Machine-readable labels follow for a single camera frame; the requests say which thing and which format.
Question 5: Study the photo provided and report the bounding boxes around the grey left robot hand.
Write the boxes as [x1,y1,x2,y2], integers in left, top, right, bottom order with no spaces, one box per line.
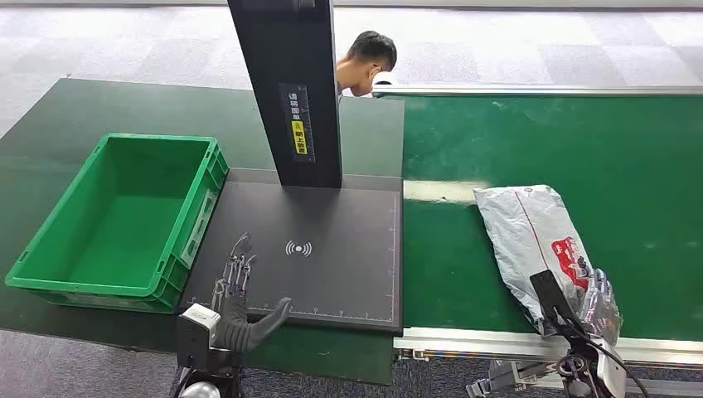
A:
[211,233,293,354]

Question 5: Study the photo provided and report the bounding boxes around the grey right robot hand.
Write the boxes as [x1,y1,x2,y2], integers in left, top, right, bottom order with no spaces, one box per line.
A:
[576,268,624,347]

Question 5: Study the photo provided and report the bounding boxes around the grey plastic mailer package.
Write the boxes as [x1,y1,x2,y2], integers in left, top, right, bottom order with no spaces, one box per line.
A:
[473,185,624,337]

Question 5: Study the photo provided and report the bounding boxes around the green conveyor belt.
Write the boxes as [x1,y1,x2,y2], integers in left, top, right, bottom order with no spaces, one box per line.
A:
[402,95,703,342]

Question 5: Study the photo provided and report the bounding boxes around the black scanner platform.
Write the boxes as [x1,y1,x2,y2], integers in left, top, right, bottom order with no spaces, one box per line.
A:
[178,168,405,336]

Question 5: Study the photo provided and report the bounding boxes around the green plastic crate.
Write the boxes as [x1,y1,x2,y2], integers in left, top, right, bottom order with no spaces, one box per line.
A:
[4,133,230,315]

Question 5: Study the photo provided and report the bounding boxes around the yellow label sticker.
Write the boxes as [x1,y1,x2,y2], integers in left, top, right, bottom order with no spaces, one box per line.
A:
[291,120,309,156]

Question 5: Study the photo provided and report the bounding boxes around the black scanner column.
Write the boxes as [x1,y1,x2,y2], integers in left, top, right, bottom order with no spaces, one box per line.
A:
[227,0,344,190]

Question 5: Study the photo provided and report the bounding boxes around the person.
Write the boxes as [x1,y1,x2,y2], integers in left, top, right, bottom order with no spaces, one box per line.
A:
[335,30,398,99]

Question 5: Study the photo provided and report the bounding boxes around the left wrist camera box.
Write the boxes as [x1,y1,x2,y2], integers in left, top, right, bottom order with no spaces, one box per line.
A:
[176,303,222,376]

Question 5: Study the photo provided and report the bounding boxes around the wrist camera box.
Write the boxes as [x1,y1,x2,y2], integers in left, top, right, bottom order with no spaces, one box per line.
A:
[176,303,222,376]
[529,269,584,337]

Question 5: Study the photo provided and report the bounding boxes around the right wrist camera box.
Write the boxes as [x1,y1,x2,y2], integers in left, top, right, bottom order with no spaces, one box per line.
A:
[529,269,584,337]

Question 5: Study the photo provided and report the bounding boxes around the grey conveyor support bracket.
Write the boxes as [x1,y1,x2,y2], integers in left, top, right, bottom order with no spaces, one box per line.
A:
[467,359,557,398]

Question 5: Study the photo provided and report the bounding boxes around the silver conveyor side rail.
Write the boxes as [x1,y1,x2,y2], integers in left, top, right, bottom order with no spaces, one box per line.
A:
[393,328,703,370]
[372,84,703,100]

